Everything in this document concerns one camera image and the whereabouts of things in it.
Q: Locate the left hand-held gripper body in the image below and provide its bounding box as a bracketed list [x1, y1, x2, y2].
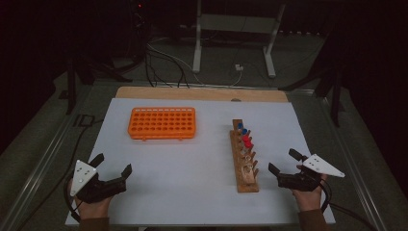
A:
[69, 159, 128, 205]

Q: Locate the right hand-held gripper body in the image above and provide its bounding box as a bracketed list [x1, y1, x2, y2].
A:
[277, 153, 346, 193]

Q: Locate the wooden test tube rack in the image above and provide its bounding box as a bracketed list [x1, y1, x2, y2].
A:
[229, 118, 261, 193]

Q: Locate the red cap test tube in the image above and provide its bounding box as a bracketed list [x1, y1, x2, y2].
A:
[242, 134, 255, 151]

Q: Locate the orange plastic tube rack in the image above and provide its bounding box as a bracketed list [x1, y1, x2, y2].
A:
[127, 106, 197, 141]

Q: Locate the person's right hand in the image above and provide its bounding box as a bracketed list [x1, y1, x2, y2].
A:
[290, 172, 329, 213]

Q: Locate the person's left hand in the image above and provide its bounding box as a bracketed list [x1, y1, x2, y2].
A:
[66, 179, 114, 221]

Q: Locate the black tripod stand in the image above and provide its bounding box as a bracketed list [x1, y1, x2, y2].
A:
[278, 62, 346, 128]
[59, 54, 133, 116]

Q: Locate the white table mat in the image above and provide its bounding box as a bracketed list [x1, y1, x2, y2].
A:
[64, 97, 337, 227]

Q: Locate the dark equipment rack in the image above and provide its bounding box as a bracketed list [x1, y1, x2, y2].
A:
[128, 0, 152, 62]

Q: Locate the white metal stand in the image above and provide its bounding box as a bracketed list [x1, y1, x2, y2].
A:
[191, 0, 287, 79]

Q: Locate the long black floor cable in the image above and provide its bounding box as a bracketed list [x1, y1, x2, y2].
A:
[13, 118, 105, 231]

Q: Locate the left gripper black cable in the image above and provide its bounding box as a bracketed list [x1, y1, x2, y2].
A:
[63, 179, 83, 223]

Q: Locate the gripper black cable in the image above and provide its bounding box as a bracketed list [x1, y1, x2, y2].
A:
[319, 177, 379, 231]
[63, 179, 83, 223]

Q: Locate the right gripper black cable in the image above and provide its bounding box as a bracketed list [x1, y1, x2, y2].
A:
[319, 177, 379, 231]

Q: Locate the aluminium frame rail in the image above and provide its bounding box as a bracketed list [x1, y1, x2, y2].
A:
[0, 84, 94, 231]
[320, 95, 390, 231]

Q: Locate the short white plug cable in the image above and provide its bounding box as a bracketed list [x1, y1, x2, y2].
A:
[229, 70, 243, 87]

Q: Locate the black floor cable bundle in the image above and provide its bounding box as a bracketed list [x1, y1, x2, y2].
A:
[144, 47, 191, 90]

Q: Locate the long white cable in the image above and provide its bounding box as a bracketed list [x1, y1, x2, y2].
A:
[147, 42, 206, 86]

